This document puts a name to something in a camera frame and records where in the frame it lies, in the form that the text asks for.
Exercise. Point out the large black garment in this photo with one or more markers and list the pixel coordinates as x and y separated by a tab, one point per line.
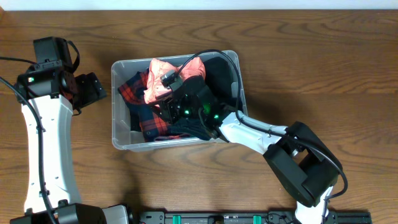
136	118

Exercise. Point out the pink garment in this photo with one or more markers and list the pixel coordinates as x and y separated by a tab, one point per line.
158	68

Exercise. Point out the red navy plaid shirt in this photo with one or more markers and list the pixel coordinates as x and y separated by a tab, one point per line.
153	127

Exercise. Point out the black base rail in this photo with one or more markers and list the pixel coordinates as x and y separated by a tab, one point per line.
271	217

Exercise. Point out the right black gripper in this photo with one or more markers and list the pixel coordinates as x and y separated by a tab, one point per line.
169	106

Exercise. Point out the black garment with tag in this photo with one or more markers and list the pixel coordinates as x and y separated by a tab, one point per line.
219	78

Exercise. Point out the clear plastic storage container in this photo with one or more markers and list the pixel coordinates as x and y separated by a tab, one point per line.
122	136

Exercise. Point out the dark navy garment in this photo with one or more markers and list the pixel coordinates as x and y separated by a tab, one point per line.
203	121

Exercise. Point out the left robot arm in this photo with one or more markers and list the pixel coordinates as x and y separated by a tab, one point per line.
53	195

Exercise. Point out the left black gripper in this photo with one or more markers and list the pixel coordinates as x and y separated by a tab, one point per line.
91	86

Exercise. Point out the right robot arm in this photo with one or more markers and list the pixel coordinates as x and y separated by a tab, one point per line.
305	167

